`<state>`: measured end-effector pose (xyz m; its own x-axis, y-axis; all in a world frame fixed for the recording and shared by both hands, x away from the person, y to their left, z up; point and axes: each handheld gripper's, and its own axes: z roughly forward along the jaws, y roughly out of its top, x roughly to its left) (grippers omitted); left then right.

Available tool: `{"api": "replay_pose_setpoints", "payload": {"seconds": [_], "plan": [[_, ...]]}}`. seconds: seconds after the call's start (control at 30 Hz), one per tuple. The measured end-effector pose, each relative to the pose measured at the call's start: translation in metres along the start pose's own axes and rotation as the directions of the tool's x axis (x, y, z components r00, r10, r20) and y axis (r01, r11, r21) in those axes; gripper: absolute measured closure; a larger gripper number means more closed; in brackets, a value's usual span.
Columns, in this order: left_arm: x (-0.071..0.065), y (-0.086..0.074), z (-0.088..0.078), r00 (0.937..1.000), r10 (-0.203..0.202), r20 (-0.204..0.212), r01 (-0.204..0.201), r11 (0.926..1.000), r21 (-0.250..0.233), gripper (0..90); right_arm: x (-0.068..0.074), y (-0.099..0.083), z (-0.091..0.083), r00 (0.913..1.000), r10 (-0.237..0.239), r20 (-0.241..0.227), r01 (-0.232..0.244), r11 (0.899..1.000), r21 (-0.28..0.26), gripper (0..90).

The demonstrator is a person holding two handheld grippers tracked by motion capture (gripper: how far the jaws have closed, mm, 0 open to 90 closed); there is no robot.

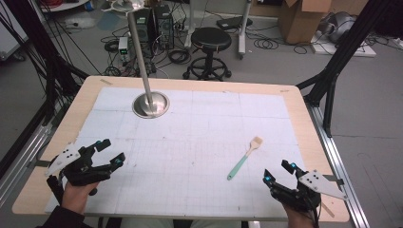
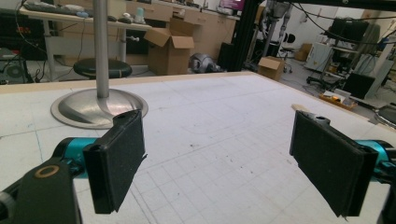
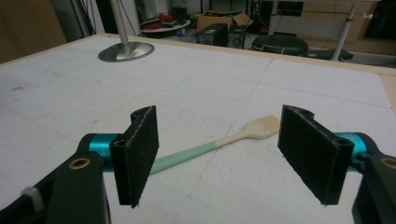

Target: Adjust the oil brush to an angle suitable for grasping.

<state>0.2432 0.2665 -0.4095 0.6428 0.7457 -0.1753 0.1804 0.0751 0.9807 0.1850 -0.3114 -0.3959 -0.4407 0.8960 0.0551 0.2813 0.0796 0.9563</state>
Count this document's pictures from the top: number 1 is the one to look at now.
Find aluminium rail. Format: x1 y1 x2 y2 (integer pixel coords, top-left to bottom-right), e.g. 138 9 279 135
0 123 54 208
304 103 371 228

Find black table clamp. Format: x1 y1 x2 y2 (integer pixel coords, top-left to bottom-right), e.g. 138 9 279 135
322 174 345 187
26 159 52 169

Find black round stool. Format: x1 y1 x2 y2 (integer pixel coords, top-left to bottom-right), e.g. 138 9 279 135
182 27 233 82

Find black computer tower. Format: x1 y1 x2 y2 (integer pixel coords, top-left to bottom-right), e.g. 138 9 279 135
134 8 154 45
153 4 176 50

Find white grid mat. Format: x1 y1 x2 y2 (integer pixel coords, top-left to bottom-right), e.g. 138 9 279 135
44 86 308 220

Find black metal frame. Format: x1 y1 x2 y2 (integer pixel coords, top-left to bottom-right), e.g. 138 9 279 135
296 0 392 138
0 0 90 126

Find small grey power unit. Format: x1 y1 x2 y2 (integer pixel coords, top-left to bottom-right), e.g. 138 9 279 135
117 36 130 63

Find person's right hand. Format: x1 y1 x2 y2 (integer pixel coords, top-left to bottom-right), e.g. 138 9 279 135
282 203 317 228

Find white flat board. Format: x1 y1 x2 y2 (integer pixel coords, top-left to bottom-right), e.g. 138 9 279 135
309 30 378 59

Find flat black device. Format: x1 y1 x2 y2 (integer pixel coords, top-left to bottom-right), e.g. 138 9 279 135
216 15 254 31

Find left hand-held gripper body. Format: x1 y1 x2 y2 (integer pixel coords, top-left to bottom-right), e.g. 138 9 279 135
45 142 112 188

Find teal handled wooden spatula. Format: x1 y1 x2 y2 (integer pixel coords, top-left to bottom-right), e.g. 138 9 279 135
226 136 264 181

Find person's left hand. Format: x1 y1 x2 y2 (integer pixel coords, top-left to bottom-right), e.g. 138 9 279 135
61 180 100 217

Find coiled black cable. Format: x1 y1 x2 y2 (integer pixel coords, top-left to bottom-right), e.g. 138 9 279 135
252 37 280 50
292 44 309 55
167 49 192 66
104 40 120 53

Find metal stand with round base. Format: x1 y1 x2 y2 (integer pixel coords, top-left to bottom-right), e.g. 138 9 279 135
103 0 171 120

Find cardboard box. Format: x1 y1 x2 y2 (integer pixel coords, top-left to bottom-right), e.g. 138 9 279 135
278 0 335 46

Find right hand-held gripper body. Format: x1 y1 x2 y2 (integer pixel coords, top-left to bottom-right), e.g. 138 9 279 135
269 169 349 213

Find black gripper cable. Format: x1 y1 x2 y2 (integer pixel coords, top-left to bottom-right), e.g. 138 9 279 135
46 175 65 206
311 202 320 228

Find grey rounded device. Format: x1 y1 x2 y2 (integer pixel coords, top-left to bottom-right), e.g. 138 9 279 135
318 11 358 44

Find white round table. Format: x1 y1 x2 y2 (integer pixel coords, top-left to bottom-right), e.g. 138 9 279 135
39 0 90 13

